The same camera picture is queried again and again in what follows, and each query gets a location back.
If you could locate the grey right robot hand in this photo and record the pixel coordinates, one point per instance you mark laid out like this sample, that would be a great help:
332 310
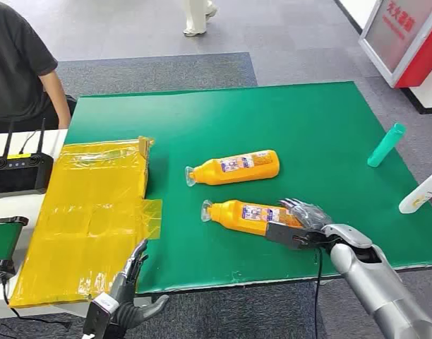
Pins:
308 216

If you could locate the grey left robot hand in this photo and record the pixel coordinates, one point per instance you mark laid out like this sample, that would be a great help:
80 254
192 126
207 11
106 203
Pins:
126 280

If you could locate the orange bottle with clear cap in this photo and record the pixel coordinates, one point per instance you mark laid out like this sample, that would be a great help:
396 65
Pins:
237 215
237 167

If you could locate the teal plastic bottle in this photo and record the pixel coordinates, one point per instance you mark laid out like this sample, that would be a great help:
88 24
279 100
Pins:
385 146

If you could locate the white plastic bottle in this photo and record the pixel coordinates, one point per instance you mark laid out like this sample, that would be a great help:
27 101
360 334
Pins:
420 192

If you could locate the yellow taped cardboard box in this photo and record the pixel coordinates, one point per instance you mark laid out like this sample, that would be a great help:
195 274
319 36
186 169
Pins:
88 210

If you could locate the green table mat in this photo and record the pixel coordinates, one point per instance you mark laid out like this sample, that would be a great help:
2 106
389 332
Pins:
272 117

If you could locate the black remote controller with antennas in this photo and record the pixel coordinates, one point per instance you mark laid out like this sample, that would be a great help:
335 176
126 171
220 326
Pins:
20 175

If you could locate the black chair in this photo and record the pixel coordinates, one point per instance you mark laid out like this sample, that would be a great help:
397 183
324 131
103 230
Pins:
71 105

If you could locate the red and white kiosk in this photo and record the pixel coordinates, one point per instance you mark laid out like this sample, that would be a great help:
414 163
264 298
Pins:
399 37

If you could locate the walking person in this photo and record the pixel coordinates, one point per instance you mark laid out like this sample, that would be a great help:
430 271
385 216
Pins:
195 16

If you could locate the seated person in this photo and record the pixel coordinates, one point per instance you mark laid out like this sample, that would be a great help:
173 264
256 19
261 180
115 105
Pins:
14 65

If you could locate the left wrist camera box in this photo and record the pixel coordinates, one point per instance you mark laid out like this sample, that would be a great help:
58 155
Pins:
99 313

